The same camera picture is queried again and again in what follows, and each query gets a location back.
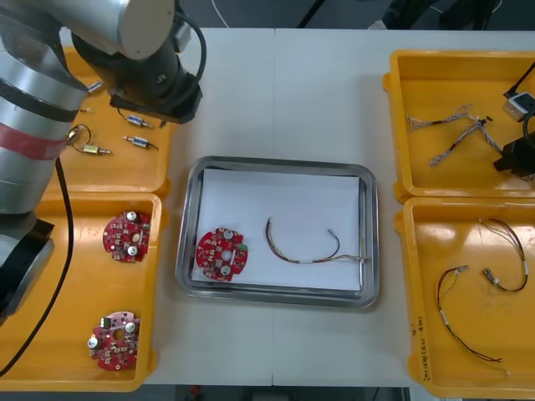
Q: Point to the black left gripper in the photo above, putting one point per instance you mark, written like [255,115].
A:
[167,100]

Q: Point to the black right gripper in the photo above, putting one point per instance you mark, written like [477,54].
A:
[520,156]

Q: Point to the steel tray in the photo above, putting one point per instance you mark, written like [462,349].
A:
[188,234]

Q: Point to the round red circuit board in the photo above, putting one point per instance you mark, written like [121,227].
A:
[125,238]
[113,342]
[219,255]

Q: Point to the silver-grey black left arm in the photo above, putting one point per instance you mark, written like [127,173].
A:
[62,104]

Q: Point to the yellow-orange plastic bin with handwriting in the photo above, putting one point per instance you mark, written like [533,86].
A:
[468,234]

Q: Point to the black stand leg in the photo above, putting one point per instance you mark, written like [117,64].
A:
[311,12]

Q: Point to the pale grey right wrist camera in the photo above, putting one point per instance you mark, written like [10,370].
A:
[518,106]

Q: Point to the pale grey wrist camera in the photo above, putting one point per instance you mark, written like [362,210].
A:
[518,106]
[182,37]

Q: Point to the pale grey left wrist camera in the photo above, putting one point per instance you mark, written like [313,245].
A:
[182,37]

